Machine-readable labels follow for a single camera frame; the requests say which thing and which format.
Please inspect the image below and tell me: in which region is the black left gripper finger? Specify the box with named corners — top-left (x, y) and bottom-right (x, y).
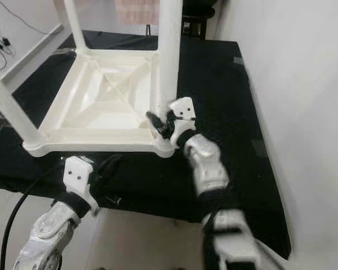
top-left (92, 154), bottom-right (124, 190)

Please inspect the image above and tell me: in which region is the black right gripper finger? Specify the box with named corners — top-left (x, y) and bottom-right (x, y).
top-left (145, 110), bottom-right (168, 139)

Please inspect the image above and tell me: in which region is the white plastic table top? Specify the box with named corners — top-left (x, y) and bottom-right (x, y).
top-left (23, 48), bottom-right (178, 159)

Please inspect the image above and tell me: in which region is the black tablecloth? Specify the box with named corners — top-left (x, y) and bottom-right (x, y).
top-left (0, 31), bottom-right (292, 260)

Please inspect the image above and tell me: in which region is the black stool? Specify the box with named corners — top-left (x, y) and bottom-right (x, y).
top-left (183, 4), bottom-right (216, 41)

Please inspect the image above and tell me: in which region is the beige striped table cloth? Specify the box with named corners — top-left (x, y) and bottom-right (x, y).
top-left (115, 0), bottom-right (162, 26)

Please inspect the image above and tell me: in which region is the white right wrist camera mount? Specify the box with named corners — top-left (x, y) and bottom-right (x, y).
top-left (167, 96), bottom-right (197, 149)

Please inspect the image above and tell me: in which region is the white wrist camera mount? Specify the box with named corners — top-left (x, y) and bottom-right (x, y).
top-left (167, 96), bottom-right (197, 149)
top-left (64, 156), bottom-right (99, 213)

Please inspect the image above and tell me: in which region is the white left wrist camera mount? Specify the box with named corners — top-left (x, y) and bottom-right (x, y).
top-left (64, 156), bottom-right (99, 213)

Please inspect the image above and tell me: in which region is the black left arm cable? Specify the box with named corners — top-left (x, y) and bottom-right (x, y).
top-left (0, 168), bottom-right (69, 270)

